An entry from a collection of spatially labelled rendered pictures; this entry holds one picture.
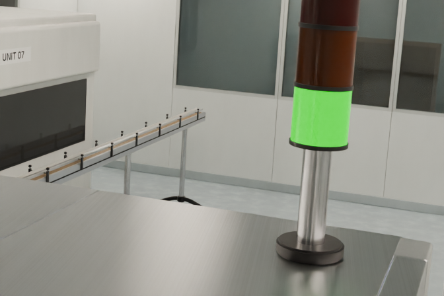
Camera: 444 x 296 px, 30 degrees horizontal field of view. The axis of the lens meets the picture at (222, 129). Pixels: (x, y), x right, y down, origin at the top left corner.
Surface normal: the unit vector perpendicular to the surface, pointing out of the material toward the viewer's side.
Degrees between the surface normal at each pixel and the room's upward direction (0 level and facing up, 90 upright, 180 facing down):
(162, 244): 0
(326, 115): 90
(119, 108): 90
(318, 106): 90
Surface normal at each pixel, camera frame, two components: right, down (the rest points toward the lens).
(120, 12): -0.32, 0.16
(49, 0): 0.95, 0.11
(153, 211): 0.06, -0.98
